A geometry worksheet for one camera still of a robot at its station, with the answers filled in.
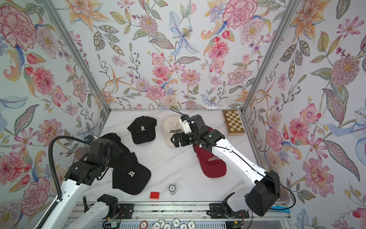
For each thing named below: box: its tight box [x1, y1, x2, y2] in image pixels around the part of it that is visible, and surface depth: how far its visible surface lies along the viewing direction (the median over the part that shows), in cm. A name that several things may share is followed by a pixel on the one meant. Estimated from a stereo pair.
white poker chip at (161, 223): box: [157, 218, 166, 228], surface depth 72 cm
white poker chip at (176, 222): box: [172, 217, 181, 228], surface depth 73 cm
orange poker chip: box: [140, 220, 149, 229], surface depth 72 cm
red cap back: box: [192, 145, 227, 178], surface depth 89 cm
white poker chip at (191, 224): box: [187, 220, 196, 229], surface depth 72 cm
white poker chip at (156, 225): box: [152, 221, 161, 229], surface depth 72 cm
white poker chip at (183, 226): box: [180, 223, 188, 229], surface depth 72 cm
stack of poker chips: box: [168, 184, 177, 196], surface depth 78 cm
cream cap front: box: [160, 115, 183, 147], surface depth 103 cm
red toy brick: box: [149, 191, 160, 200], surface depth 80 cm
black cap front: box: [112, 152, 152, 196], surface depth 84 cm
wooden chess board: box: [221, 109, 245, 136], surface depth 112 cm
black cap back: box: [127, 115, 158, 145], surface depth 108 cm
